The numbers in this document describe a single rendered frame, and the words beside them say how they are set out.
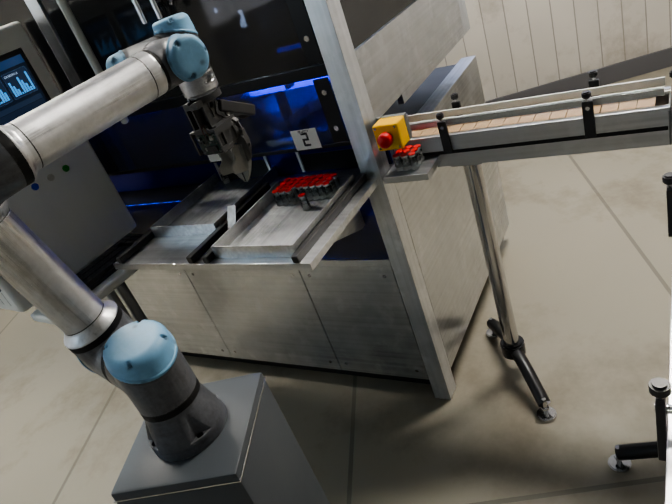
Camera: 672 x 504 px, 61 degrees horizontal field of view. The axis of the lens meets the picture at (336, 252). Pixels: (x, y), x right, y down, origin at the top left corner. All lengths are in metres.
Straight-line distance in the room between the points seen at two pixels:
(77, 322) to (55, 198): 0.98
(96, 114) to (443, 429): 1.49
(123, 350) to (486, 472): 1.21
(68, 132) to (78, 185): 1.16
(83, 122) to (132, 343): 0.38
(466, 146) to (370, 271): 0.50
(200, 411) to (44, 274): 0.36
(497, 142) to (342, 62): 0.45
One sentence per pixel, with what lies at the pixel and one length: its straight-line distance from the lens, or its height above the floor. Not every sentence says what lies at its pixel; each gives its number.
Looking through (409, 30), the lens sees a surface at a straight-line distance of 1.88.
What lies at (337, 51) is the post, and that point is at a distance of 1.49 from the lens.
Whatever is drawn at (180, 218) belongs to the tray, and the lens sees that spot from 1.87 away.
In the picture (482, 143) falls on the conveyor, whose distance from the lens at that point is 1.58.
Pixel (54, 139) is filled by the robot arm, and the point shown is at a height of 1.37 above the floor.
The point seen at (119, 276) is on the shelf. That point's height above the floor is 0.80.
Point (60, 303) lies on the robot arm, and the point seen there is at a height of 1.11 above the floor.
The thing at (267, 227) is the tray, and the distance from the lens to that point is 1.55.
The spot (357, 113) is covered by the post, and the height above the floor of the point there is 1.07.
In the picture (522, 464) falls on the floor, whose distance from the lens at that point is 1.90.
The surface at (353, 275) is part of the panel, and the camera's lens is 1.85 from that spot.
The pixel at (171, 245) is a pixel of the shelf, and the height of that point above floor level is 0.88.
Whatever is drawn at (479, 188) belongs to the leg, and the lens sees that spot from 1.69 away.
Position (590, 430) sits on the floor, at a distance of 1.96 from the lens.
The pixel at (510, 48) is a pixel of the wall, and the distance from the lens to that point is 4.18.
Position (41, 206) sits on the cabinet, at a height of 1.05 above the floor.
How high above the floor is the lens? 1.51
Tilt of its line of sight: 29 degrees down
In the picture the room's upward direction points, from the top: 21 degrees counter-clockwise
